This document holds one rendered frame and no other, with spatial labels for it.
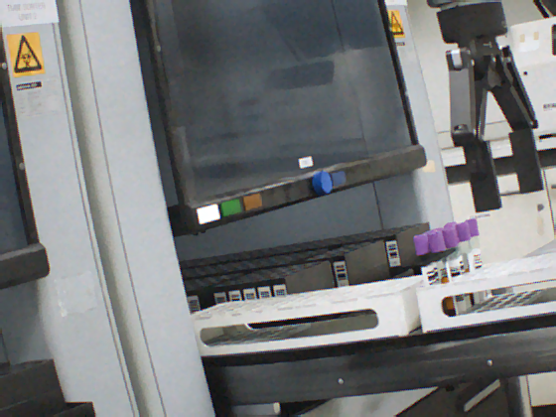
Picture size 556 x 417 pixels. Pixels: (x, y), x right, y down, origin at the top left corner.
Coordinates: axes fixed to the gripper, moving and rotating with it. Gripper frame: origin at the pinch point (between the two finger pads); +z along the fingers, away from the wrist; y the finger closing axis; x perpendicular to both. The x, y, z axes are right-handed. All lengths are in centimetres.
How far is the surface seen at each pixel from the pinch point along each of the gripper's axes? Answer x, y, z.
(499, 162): 99, 234, 9
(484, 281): 2.9, -4.8, 8.5
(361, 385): 18.8, -6.6, 17.7
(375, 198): 46, 54, 2
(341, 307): 20.6, -4.9, 8.9
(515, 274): -1.0, -4.8, 8.3
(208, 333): 42.8, 0.6, 11.0
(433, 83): 144, 292, -20
